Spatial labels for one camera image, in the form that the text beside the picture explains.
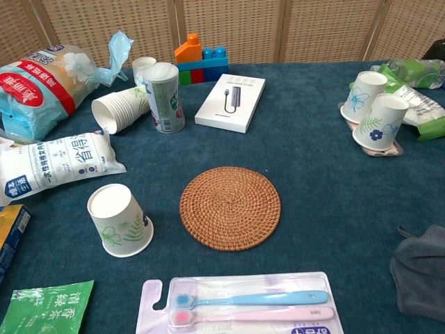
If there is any paper cup light-blue flower print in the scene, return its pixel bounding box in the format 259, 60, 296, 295
340, 70, 389, 125

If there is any paper cup navy flower print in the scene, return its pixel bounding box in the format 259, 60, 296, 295
352, 93, 410, 152

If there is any dark grey towel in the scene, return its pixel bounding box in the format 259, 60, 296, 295
389, 224, 445, 323

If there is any nested stack of paper cups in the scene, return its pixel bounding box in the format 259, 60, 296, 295
91, 86, 152, 135

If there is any white USB hub box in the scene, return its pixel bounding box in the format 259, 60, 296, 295
194, 73, 266, 134

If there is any yellow and blue box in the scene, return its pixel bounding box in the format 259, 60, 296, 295
0, 204, 32, 286

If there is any toothbrush blister pack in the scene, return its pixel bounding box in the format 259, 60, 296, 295
135, 271, 345, 334

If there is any paper cup green flower print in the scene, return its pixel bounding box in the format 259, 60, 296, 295
86, 183, 154, 259

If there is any blue toy block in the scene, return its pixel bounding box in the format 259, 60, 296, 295
176, 46, 229, 76

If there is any blue toothbrush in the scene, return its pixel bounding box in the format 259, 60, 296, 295
173, 290, 330, 310

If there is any pink phone in case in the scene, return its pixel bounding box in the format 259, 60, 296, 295
359, 141, 404, 157

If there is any blue and red plastic bag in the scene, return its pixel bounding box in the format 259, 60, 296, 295
0, 30, 135, 141

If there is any white soft pack blue text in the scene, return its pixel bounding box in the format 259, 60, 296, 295
0, 129, 127, 207

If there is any orange toy block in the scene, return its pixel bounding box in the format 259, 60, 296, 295
174, 33, 203, 64

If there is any green can with white lid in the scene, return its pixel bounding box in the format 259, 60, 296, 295
143, 63, 186, 134

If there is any green tea sachet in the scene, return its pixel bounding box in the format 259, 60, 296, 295
0, 280, 95, 334

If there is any round woven rattan coaster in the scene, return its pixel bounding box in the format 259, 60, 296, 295
179, 166, 282, 252

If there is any plastic bottle green label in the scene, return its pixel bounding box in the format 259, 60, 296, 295
369, 58, 445, 90

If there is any pink toothbrush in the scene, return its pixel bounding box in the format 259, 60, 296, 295
169, 305, 335, 328

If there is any green and white wipes pack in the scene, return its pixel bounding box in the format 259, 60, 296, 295
349, 64, 445, 142

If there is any paper cup with blue print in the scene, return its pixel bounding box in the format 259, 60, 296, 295
131, 56, 157, 88

